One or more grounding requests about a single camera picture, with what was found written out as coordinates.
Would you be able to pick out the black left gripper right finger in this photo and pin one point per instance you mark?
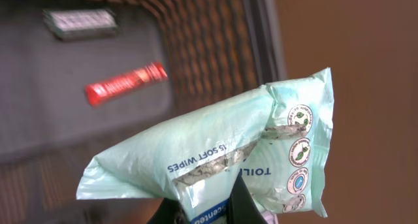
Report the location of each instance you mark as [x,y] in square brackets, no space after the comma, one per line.
[241,208]

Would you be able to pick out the green medicine box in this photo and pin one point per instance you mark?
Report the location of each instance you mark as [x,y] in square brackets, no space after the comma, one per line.
[81,24]

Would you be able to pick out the red sachet stick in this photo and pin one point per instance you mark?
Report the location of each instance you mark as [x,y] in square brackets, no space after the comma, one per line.
[105,90]

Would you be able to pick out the grey plastic basket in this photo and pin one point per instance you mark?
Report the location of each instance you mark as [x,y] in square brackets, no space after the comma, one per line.
[210,49]

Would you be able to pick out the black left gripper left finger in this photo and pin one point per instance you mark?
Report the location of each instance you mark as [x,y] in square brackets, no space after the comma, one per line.
[169,212]

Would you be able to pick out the mint green wipes pack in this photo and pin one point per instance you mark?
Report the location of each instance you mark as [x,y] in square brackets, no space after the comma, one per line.
[275,137]

